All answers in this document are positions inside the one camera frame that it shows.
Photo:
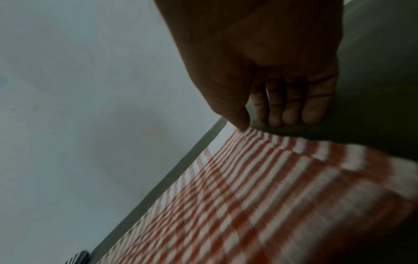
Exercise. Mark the person's right hand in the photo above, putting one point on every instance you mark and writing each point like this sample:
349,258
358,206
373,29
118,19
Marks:
261,38

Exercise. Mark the orange white checked cloth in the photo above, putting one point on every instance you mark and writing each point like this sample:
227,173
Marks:
261,201

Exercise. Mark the dark striped object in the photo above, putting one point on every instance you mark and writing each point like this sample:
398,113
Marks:
78,257

